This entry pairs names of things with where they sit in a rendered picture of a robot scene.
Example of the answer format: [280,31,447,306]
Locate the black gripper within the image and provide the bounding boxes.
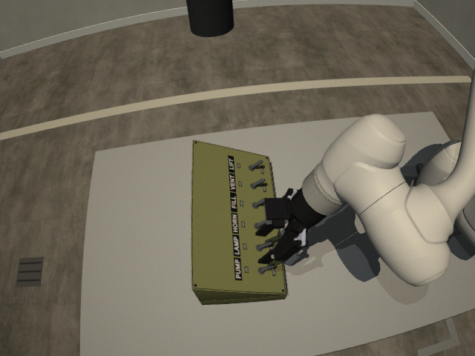
[255,188,326,264]

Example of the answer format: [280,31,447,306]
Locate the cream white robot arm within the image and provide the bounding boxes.
[302,68,475,286]

